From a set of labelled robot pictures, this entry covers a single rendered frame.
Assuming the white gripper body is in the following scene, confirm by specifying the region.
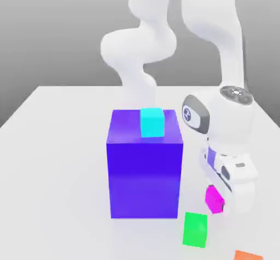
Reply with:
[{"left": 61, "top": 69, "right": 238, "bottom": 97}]
[{"left": 199, "top": 147, "right": 233, "bottom": 201}]

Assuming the small magenta cube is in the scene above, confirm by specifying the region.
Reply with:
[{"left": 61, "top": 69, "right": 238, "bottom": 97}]
[{"left": 205, "top": 185, "right": 225, "bottom": 215}]

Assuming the small green cube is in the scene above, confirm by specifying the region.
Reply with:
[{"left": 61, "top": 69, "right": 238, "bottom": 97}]
[{"left": 182, "top": 212, "right": 208, "bottom": 249}]

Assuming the small cyan cube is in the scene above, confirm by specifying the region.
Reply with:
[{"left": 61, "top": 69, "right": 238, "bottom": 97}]
[{"left": 139, "top": 107, "right": 165, "bottom": 138}]

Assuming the small orange cube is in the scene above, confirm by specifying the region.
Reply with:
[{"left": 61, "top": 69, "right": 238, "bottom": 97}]
[{"left": 234, "top": 250, "right": 265, "bottom": 260}]

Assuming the large blue box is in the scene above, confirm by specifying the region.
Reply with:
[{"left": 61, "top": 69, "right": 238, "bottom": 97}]
[{"left": 106, "top": 109, "right": 184, "bottom": 219}]

